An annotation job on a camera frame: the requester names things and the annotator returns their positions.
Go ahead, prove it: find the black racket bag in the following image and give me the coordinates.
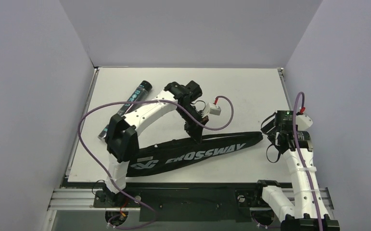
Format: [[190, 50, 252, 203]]
[[127, 131, 263, 178]]

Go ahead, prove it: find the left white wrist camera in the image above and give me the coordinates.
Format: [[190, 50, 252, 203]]
[[202, 103, 221, 117]]

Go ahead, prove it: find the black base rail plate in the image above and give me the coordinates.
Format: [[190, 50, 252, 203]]
[[93, 182, 277, 225]]

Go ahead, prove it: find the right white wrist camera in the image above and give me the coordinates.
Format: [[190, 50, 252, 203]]
[[295, 113, 313, 131]]

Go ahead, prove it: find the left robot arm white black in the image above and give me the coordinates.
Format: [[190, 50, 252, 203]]
[[103, 80, 208, 207]]

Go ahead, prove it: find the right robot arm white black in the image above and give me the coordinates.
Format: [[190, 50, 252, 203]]
[[253, 110, 340, 231]]

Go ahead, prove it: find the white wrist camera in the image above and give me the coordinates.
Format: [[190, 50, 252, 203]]
[[295, 113, 313, 131], [202, 103, 221, 117]]

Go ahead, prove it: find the black shuttlecock tube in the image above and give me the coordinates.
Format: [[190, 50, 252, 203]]
[[98, 80, 153, 142]]

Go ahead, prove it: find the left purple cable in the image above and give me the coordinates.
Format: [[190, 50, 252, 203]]
[[77, 95, 235, 230]]

